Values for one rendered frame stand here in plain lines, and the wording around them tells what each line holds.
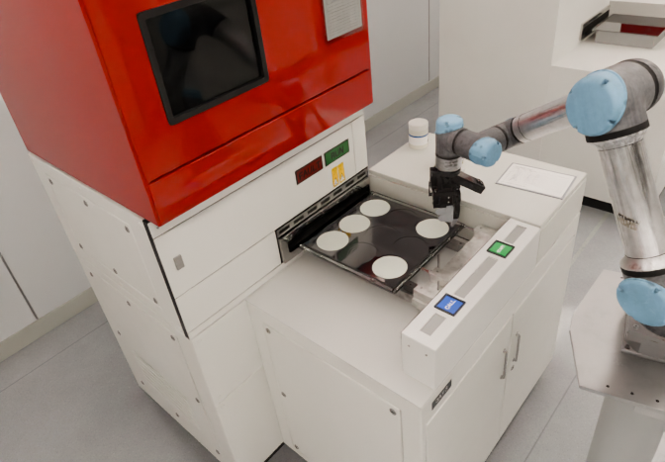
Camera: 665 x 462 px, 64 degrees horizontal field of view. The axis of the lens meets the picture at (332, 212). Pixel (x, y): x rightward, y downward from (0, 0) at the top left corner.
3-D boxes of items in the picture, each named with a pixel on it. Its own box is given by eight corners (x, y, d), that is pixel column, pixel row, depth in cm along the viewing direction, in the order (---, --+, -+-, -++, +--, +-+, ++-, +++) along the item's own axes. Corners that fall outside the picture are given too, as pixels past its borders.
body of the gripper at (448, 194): (428, 197, 164) (427, 162, 157) (456, 194, 164) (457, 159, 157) (433, 211, 157) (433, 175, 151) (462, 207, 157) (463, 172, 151)
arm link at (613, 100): (713, 305, 112) (651, 50, 104) (677, 338, 105) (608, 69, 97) (656, 299, 122) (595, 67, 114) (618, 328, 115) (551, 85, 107)
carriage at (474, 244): (412, 306, 146) (411, 298, 144) (478, 238, 167) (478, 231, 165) (436, 319, 141) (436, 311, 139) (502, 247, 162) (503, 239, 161)
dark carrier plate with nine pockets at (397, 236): (304, 245, 166) (303, 243, 166) (371, 194, 186) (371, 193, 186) (394, 288, 146) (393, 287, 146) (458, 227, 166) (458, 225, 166)
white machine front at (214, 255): (185, 336, 150) (142, 220, 127) (365, 201, 197) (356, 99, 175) (191, 341, 148) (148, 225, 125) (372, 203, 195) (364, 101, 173)
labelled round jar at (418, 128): (405, 146, 198) (404, 124, 193) (416, 139, 202) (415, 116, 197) (421, 151, 194) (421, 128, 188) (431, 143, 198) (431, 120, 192)
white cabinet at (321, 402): (285, 455, 206) (243, 301, 160) (425, 309, 262) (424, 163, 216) (427, 572, 168) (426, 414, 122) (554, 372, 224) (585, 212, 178)
